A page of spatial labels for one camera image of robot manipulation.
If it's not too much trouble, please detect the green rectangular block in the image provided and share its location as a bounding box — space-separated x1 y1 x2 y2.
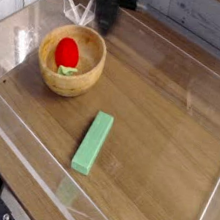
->
71 111 114 175

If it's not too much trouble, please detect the red plush strawberry toy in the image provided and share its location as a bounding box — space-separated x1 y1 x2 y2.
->
54 37 80 76

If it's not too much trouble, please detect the wooden bowl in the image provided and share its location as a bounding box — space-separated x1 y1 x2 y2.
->
38 24 107 97

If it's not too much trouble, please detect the clear acrylic corner bracket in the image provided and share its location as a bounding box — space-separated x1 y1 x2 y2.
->
63 0 96 26

